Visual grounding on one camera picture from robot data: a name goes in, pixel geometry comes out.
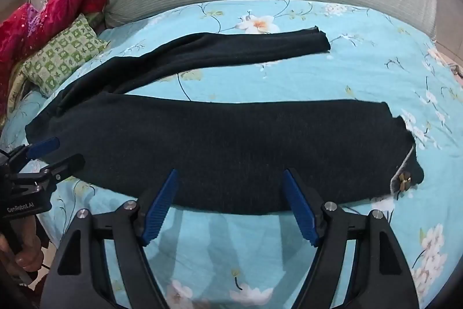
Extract person's left hand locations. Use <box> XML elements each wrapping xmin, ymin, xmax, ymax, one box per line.
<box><xmin>0</xmin><ymin>217</ymin><xmax>43</xmax><ymax>275</ymax></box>

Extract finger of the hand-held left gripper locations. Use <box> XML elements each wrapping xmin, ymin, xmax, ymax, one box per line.
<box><xmin>25</xmin><ymin>136</ymin><xmax>60</xmax><ymax>160</ymax></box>
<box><xmin>39</xmin><ymin>154</ymin><xmax>86</xmax><ymax>184</ymax></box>

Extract green patterned pillow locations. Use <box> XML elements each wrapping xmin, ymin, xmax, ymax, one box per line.
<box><xmin>22</xmin><ymin>14</ymin><xmax>111</xmax><ymax>98</ymax></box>

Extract red sequined cloth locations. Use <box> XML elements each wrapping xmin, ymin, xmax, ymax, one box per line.
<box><xmin>0</xmin><ymin>0</ymin><xmax>111</xmax><ymax>123</ymax></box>

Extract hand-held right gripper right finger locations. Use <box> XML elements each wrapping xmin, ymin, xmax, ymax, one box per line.
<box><xmin>283</xmin><ymin>169</ymin><xmax>420</xmax><ymax>309</ymax></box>

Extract blue floral bedsheet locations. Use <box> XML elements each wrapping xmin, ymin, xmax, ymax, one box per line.
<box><xmin>0</xmin><ymin>0</ymin><xmax>463</xmax><ymax>309</ymax></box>

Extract black pants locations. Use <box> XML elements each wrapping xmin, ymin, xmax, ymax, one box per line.
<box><xmin>25</xmin><ymin>26</ymin><xmax>425</xmax><ymax>216</ymax></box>

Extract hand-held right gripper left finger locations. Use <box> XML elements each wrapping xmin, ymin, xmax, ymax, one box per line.
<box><xmin>41</xmin><ymin>169</ymin><xmax>179</xmax><ymax>309</ymax></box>

